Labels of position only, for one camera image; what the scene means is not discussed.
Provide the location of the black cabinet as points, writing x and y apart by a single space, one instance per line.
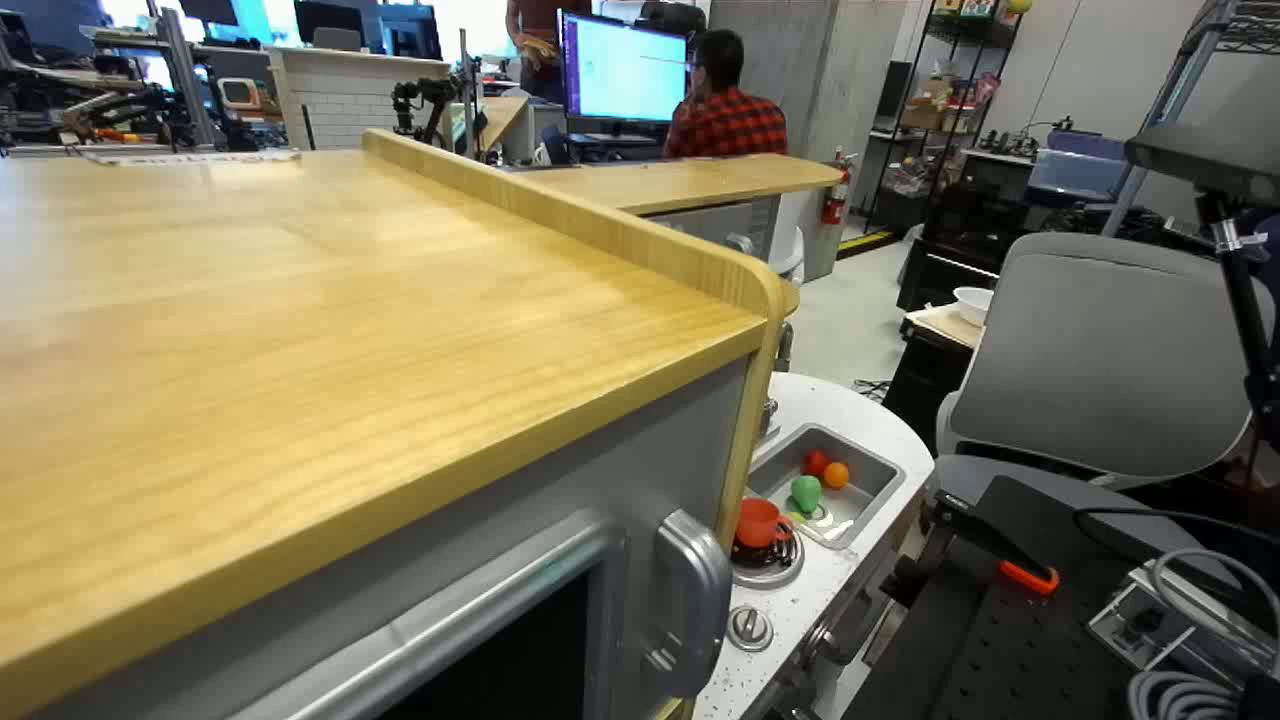
964 221

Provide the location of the wooden white toy kitchen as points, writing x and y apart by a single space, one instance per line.
334 334

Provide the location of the wooden top white cabinet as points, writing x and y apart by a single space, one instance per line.
693 180

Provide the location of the black metal shelf rack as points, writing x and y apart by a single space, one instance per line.
961 65

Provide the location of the person in red plaid shirt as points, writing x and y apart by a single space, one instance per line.
726 121

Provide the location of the silver stove knob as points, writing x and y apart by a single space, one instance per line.
751 631

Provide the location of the standing person dark shirt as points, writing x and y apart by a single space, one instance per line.
535 43

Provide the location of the green plastic pear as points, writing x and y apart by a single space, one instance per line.
804 497

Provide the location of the black coil stove burner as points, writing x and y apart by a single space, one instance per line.
777 573

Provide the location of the red plastic fruit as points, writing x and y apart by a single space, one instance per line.
815 462

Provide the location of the blue storage box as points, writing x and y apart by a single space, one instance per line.
1078 165

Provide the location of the grey metal socket box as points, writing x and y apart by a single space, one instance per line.
1144 622

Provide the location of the orange-red toy cup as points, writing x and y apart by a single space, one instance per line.
760 526

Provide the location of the grey office chair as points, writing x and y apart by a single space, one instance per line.
1107 346

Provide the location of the red fire extinguisher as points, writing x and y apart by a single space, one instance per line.
836 195

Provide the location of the computer monitor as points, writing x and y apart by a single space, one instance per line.
625 73

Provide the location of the grey metal sink basin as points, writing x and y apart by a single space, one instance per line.
867 468

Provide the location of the white bowl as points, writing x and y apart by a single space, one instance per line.
975 300

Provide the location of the grey metal stand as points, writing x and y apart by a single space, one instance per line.
1203 144

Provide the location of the orange plastic fruit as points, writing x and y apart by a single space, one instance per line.
836 478

